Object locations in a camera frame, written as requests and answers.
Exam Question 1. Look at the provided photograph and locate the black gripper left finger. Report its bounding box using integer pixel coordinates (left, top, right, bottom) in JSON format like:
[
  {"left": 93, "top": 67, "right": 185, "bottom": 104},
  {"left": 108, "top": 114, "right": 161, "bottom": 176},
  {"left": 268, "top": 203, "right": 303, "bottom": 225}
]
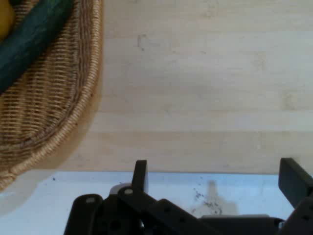
[{"left": 63, "top": 160, "right": 221, "bottom": 235}]

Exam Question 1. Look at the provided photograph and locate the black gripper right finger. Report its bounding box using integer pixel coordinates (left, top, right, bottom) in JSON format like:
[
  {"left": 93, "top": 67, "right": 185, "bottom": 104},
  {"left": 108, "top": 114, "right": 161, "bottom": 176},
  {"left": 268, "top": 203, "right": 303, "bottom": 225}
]
[{"left": 278, "top": 157, "right": 313, "bottom": 235}]

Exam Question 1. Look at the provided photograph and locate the yellow lemon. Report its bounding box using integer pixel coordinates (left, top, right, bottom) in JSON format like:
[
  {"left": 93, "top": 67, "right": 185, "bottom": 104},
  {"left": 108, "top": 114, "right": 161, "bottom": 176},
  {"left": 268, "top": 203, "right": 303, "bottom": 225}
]
[{"left": 0, "top": 0, "right": 16, "bottom": 43}]

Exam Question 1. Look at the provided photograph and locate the light wooden board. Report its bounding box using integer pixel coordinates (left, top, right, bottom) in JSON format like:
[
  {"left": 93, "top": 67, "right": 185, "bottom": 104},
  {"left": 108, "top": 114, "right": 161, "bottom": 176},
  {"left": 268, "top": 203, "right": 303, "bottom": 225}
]
[{"left": 52, "top": 0, "right": 313, "bottom": 175}]

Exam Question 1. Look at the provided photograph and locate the woven wicker basket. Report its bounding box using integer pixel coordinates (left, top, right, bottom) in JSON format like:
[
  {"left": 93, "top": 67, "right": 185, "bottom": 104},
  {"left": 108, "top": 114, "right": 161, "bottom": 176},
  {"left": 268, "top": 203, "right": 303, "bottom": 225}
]
[{"left": 0, "top": 0, "right": 104, "bottom": 191}]

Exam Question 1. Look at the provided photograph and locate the dark green cucumber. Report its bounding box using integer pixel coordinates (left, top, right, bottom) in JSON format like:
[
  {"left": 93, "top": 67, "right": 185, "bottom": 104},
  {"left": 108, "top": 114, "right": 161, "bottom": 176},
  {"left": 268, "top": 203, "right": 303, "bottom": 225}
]
[{"left": 0, "top": 0, "right": 74, "bottom": 95}]

